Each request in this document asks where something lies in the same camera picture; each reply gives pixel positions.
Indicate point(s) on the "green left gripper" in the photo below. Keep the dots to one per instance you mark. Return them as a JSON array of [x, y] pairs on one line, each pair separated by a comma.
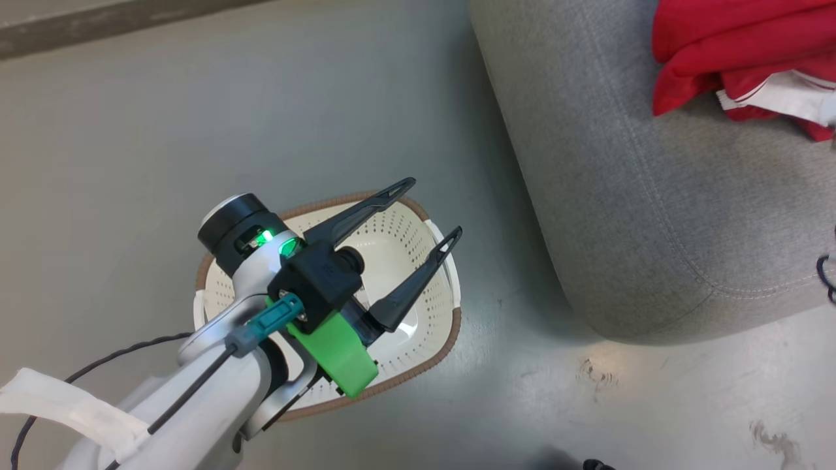
[[343, 359]]

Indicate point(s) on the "red and white garment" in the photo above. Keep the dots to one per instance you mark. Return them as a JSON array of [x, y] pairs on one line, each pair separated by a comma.
[[718, 46]]

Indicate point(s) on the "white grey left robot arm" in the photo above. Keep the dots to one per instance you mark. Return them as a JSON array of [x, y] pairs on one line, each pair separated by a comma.
[[215, 385]]

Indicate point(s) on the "beige perforated laundry basket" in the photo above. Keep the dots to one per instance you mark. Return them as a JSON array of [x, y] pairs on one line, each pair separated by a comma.
[[398, 261]]

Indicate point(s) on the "grey fabric sofa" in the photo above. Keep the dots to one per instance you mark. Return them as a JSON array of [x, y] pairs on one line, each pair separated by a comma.
[[620, 196]]

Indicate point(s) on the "white tape label strip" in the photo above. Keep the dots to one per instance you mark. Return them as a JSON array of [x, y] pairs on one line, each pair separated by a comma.
[[72, 408]]

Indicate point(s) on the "dark grey baseboard strip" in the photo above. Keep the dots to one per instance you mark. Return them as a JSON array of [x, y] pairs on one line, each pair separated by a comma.
[[98, 29]]

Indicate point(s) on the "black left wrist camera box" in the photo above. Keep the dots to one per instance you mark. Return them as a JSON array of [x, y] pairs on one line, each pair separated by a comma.
[[320, 281]]

